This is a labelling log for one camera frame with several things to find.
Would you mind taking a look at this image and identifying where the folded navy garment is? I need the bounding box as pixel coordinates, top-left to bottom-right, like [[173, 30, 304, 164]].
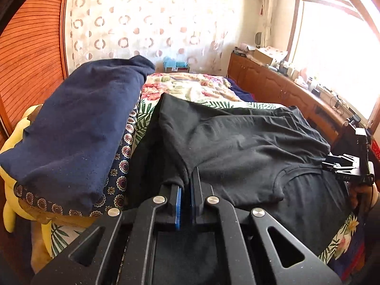
[[0, 55, 156, 214]]

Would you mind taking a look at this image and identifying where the leaf print bedsheet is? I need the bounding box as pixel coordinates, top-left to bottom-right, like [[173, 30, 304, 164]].
[[50, 98, 361, 266]]

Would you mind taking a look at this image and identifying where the wooden sideboard cabinet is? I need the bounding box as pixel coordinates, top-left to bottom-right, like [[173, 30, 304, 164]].
[[227, 52, 357, 150]]

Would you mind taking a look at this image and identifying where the floral blanket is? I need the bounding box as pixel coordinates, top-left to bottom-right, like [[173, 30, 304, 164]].
[[139, 73, 242, 103]]

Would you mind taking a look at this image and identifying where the window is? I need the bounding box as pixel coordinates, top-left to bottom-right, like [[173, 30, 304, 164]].
[[289, 0, 380, 122]]

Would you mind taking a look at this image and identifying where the navy blanket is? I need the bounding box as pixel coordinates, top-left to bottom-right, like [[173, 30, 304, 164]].
[[226, 77, 256, 102]]

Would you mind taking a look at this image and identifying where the blue box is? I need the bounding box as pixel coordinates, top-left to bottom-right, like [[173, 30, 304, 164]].
[[163, 56, 190, 73]]

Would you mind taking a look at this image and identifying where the cardboard box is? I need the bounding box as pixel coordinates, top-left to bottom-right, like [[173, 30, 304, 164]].
[[252, 47, 286, 66]]

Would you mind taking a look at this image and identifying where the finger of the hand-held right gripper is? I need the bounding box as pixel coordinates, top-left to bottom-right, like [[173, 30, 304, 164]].
[[322, 154, 357, 170], [327, 166, 360, 182]]

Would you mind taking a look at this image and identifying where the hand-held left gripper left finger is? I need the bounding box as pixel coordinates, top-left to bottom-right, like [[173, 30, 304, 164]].
[[31, 183, 182, 285]]

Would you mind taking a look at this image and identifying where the yellow plush toy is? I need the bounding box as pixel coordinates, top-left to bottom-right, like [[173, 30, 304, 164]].
[[0, 104, 98, 274]]

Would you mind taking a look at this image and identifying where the wooden slatted wardrobe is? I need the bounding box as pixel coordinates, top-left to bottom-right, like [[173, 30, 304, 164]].
[[0, 0, 72, 143]]

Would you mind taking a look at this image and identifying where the circle-patterned sheer curtain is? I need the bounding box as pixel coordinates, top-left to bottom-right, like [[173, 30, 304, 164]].
[[67, 0, 262, 75]]

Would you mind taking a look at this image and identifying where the beige patterned window curtain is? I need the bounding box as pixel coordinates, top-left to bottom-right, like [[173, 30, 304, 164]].
[[261, 0, 285, 48]]

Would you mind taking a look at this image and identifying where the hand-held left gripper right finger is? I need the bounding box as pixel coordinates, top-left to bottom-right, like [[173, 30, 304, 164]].
[[190, 166, 345, 285]]

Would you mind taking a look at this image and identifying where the person's right hand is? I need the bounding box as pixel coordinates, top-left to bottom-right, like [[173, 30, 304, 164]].
[[349, 182, 380, 214]]

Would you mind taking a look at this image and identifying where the stack of papers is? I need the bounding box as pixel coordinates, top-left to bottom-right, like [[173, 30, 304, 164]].
[[233, 46, 256, 57]]

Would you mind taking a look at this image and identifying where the black t-shirt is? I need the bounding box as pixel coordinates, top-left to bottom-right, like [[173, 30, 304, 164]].
[[125, 93, 361, 262]]

